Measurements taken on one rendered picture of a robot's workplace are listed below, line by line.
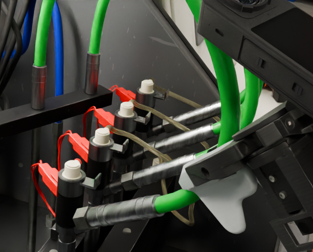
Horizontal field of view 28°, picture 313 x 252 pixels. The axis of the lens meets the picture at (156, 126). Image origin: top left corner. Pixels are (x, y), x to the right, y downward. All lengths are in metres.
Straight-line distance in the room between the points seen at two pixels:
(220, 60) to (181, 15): 0.56
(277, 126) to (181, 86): 0.56
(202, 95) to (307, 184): 0.56
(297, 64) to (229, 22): 0.05
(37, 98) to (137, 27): 0.19
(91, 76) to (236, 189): 0.47
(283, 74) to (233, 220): 0.13
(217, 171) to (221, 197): 0.05
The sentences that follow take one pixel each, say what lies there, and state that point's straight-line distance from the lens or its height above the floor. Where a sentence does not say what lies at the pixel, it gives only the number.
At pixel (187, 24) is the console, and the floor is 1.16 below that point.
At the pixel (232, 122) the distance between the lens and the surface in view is 0.44.
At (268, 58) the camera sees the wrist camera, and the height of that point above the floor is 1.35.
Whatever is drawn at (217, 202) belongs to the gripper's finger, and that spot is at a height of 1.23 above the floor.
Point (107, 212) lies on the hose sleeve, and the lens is 0.54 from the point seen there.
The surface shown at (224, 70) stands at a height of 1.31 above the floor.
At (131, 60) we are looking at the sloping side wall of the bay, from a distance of 0.92.
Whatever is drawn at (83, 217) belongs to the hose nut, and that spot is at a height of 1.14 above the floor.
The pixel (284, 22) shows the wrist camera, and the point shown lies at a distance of 0.37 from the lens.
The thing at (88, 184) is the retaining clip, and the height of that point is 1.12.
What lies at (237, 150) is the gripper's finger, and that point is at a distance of 0.37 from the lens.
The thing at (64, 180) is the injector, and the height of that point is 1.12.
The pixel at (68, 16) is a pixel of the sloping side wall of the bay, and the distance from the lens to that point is 0.94.
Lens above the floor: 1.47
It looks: 27 degrees down
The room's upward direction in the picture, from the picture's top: 8 degrees clockwise
